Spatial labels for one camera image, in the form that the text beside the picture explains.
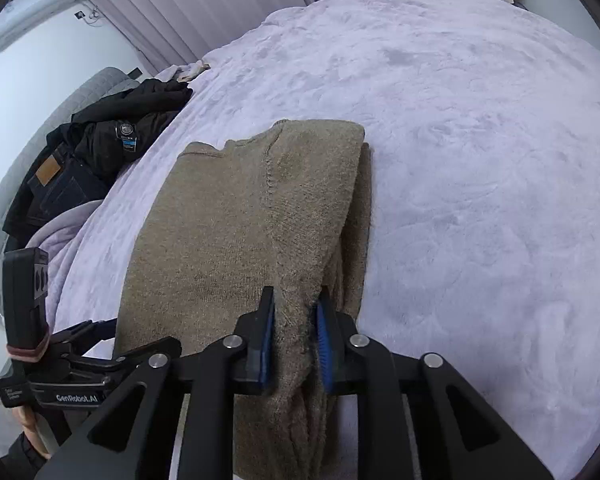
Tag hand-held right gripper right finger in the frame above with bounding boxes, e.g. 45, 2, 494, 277
316, 287, 556, 480

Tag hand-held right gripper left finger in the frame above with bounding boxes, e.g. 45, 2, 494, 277
35, 286, 277, 480

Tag dark blue jeans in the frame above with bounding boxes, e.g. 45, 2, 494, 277
2, 142, 112, 237

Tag pile of dark clothes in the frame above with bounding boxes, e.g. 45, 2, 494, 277
0, 66, 142, 313

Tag brown knit sweater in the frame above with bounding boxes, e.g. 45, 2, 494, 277
114, 119, 374, 480

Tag white air conditioner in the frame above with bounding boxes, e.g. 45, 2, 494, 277
0, 0, 87, 54

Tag person's left hand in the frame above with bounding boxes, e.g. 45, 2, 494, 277
14, 405, 52, 462

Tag black jacket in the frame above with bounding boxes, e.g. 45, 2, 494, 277
47, 79, 194, 178

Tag person's left forearm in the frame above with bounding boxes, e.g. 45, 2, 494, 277
0, 432, 49, 480

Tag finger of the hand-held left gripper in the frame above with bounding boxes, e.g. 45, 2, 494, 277
111, 336, 182, 374
52, 317, 118, 357

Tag pale pleated curtain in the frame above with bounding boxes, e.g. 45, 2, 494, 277
75, 0, 449, 75

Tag folded lavender blanket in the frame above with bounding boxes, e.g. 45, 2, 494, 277
30, 199, 106, 313

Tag small beige cloth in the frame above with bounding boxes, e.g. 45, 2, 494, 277
176, 61, 212, 82

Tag lavender fleece blanket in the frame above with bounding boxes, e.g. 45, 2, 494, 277
40, 0, 600, 480

